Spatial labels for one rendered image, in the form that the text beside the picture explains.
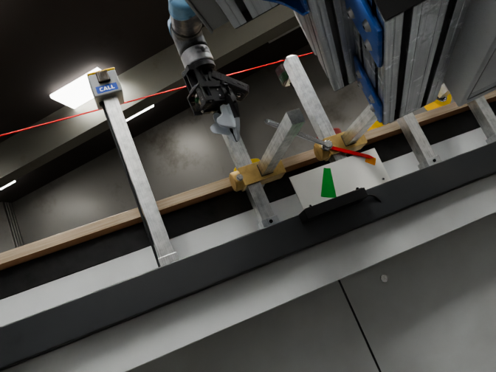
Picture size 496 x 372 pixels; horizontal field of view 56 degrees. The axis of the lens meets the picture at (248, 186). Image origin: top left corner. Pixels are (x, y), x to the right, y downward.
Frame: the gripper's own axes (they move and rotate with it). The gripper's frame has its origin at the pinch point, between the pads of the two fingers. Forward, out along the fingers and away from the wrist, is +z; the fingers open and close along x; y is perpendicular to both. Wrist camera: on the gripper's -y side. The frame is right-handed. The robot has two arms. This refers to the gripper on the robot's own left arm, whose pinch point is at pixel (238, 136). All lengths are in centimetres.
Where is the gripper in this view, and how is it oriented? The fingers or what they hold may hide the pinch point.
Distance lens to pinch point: 112.8
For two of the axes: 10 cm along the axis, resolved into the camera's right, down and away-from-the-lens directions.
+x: 4.9, -4.1, -7.7
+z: 3.8, 8.9, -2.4
